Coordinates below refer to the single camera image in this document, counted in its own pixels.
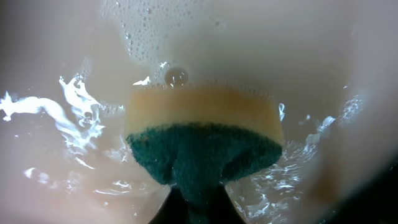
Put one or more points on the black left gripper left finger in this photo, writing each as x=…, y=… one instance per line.
x=174, y=210

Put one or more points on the black tray with soapy water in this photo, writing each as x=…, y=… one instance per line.
x=68, y=67

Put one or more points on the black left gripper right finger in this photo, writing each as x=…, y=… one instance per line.
x=223, y=210

